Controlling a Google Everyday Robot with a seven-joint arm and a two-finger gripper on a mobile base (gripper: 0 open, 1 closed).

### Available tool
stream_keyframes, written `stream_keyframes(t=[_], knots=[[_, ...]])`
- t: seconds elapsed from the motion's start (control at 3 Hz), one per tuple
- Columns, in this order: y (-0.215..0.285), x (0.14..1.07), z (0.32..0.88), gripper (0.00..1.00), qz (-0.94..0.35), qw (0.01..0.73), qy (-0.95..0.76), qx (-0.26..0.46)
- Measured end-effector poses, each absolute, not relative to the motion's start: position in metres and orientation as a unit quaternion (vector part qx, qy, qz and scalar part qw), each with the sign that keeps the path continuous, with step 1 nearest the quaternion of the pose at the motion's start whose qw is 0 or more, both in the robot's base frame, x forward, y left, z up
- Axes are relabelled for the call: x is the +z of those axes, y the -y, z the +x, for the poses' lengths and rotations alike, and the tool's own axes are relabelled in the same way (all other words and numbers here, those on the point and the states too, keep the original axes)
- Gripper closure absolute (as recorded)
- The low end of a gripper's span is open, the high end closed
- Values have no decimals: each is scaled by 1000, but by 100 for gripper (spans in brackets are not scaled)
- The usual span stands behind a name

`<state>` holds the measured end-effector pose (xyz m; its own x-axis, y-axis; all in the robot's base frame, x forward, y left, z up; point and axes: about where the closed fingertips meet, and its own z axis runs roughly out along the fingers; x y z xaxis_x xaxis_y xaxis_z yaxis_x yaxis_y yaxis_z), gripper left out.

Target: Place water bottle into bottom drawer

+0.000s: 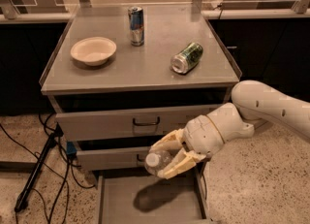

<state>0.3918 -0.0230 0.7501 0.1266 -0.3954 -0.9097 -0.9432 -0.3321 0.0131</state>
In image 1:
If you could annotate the black middle drawer handle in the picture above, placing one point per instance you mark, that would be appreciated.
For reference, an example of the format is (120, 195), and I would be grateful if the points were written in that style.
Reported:
(140, 159)

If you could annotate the grey bottom drawer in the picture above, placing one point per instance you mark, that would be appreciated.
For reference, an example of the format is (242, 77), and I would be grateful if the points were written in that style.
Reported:
(133, 196)

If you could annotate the blue silver energy drink can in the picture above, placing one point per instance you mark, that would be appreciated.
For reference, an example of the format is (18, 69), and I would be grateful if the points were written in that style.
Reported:
(136, 25)

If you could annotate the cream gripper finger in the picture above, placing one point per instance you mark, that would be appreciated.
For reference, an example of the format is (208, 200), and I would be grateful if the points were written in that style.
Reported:
(172, 141)
(182, 162)

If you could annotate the black bar on floor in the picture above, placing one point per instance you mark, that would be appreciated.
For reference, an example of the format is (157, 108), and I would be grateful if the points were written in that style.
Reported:
(21, 202)

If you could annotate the green soda can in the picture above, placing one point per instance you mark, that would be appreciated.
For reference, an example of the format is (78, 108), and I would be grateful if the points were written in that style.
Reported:
(186, 60)

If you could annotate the black top drawer handle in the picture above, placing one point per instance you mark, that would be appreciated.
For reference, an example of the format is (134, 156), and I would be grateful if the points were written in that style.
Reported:
(140, 123)

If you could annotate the grey drawer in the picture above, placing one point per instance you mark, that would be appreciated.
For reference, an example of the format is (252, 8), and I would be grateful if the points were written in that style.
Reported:
(101, 125)
(133, 196)
(105, 156)

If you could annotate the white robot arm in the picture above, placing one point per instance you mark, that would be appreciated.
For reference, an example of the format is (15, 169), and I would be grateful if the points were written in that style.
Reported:
(253, 105)

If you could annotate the grey drawer cabinet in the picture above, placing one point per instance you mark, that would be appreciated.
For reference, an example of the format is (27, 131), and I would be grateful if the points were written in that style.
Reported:
(139, 77)

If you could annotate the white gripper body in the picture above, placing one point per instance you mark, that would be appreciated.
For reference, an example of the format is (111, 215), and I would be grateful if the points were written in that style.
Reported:
(202, 136)

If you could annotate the far right metal bracket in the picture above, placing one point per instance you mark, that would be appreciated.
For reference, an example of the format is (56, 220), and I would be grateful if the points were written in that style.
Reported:
(300, 6)

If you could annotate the metal bracket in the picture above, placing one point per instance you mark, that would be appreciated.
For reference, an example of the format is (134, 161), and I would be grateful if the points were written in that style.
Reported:
(300, 6)
(8, 9)

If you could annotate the grey top drawer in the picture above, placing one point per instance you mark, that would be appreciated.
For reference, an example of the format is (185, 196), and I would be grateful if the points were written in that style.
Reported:
(101, 125)

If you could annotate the far left metal bracket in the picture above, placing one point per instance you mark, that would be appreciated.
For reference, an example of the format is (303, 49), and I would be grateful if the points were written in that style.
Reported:
(8, 9)

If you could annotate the black drawer handle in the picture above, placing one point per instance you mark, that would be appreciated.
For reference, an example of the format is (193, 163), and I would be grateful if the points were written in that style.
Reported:
(140, 159)
(140, 123)

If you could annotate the grey middle drawer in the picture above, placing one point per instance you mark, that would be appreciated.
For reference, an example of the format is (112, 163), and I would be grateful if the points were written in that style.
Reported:
(105, 156)

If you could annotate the white bowl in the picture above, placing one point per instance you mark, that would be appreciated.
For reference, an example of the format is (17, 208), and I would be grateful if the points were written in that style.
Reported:
(94, 51)

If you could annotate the clear plastic water bottle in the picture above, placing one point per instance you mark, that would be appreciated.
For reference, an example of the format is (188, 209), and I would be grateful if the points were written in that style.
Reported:
(156, 161)

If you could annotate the blue box under cabinet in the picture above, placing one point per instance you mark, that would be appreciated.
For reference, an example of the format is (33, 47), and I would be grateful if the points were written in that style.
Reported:
(70, 148)

